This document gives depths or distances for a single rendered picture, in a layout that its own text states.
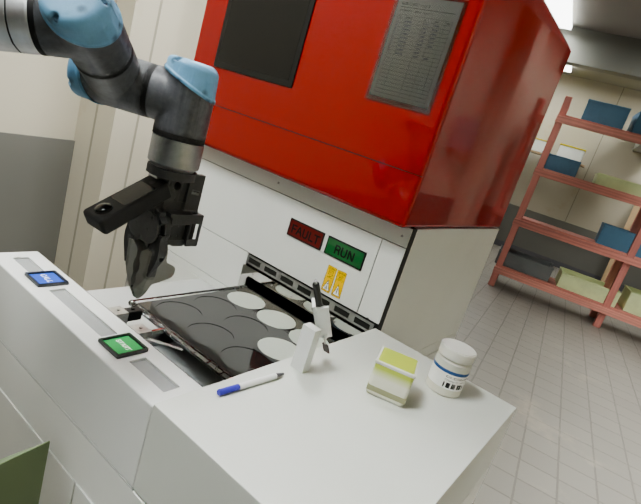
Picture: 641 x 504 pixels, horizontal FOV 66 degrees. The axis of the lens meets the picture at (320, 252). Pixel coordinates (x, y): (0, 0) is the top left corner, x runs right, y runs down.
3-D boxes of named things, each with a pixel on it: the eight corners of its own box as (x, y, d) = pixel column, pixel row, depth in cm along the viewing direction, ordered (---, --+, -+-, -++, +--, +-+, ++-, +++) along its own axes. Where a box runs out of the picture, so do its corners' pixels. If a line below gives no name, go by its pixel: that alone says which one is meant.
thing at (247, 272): (238, 293, 145) (247, 263, 142) (359, 368, 122) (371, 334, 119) (234, 293, 143) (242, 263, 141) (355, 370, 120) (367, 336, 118)
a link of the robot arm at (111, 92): (69, 11, 63) (154, 38, 64) (95, 59, 74) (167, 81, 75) (46, 65, 61) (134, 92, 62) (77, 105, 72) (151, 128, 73)
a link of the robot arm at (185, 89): (170, 54, 73) (227, 72, 74) (155, 128, 75) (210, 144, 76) (154, 47, 65) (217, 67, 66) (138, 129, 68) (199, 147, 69)
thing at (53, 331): (28, 309, 107) (37, 250, 104) (184, 463, 79) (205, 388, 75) (-22, 316, 100) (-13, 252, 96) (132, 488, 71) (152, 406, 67)
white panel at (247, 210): (168, 253, 166) (195, 137, 156) (363, 378, 124) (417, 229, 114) (160, 253, 164) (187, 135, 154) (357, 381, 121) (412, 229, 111)
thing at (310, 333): (306, 357, 93) (327, 294, 90) (322, 367, 91) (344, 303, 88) (286, 364, 88) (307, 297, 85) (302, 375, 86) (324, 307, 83)
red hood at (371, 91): (318, 160, 211) (362, 14, 196) (499, 228, 169) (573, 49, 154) (174, 133, 150) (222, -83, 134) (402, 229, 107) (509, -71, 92)
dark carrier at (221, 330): (246, 289, 136) (247, 287, 136) (344, 349, 118) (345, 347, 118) (137, 305, 108) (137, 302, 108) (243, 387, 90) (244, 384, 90)
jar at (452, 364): (433, 375, 103) (449, 334, 100) (464, 393, 99) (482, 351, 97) (419, 383, 97) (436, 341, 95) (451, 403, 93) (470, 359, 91)
